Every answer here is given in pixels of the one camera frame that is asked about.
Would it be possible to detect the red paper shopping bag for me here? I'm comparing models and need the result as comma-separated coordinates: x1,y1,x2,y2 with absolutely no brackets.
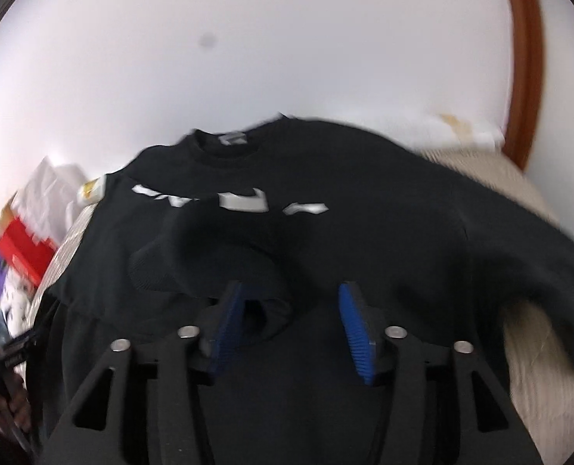
0,219,57,287

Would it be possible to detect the black sweatshirt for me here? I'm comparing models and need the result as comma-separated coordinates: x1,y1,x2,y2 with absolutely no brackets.
26,117,574,464

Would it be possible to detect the white Miniso plastic bag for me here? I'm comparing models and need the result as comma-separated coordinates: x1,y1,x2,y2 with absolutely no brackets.
11,157,88,247

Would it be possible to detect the white polka dot pillow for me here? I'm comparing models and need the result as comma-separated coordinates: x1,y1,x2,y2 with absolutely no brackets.
0,271,35,337

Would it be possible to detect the person's left hand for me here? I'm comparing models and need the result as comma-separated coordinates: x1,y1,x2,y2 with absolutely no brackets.
0,384,31,440

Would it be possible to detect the striped mattress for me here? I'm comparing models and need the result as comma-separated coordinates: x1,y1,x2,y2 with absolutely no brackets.
24,147,574,465

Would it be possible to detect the brown wooden door frame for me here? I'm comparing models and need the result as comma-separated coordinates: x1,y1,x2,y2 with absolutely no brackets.
502,0,544,170

